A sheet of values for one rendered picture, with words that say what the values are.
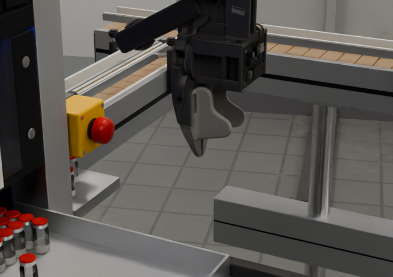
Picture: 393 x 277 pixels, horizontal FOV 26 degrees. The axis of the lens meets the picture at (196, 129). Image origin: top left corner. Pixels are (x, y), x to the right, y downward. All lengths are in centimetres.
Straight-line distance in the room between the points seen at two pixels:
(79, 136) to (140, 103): 41
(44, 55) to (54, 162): 16
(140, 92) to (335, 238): 61
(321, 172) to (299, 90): 21
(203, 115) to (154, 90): 75
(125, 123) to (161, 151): 205
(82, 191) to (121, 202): 189
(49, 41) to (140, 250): 31
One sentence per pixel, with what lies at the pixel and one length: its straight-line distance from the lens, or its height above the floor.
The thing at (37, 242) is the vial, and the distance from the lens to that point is 117.
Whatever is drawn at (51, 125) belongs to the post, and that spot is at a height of 103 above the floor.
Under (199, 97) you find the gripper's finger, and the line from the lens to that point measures 93.
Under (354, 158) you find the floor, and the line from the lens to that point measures 364.
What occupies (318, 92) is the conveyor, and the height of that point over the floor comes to 87.
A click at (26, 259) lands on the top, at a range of 109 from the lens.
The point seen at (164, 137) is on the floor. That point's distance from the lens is 378.
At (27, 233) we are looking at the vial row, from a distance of 118.
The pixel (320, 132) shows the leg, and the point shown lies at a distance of 188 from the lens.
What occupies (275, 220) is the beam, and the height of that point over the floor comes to 53.
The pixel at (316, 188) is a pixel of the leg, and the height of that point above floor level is 62.
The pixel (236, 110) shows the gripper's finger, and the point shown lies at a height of 113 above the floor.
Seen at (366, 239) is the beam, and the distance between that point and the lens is 194.
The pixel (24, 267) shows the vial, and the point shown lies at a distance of 109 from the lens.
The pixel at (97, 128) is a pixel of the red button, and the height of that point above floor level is 101.
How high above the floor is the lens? 148
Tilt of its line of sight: 22 degrees down
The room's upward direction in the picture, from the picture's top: straight up
